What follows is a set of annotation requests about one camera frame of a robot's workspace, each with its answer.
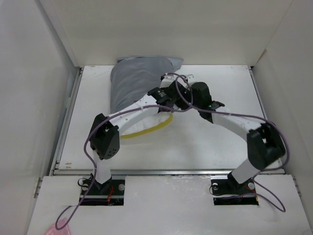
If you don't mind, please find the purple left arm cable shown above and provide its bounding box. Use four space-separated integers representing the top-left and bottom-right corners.
55 72 194 230

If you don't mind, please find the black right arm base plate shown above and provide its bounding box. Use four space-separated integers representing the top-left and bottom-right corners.
209 179 259 206

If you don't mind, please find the white pillow yellow edge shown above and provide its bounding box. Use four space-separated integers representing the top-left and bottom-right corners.
121 112 173 139

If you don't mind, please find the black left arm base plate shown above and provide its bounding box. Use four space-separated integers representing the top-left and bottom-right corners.
80 179 125 206

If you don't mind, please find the grey pillowcase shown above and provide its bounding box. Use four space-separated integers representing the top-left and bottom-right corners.
110 55 184 114

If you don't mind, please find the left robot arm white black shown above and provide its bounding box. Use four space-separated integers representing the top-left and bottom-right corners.
86 79 194 194

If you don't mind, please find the aluminium rail front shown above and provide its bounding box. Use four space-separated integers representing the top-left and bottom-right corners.
50 169 230 176

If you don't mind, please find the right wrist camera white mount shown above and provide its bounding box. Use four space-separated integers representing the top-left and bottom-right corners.
184 74 196 85

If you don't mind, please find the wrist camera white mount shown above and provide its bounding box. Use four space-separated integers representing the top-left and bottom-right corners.
184 74 196 85
160 73 177 88

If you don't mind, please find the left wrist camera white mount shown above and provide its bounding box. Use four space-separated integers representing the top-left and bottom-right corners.
160 73 177 88

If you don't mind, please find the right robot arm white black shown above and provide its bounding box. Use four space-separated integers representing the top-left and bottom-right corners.
191 82 286 196

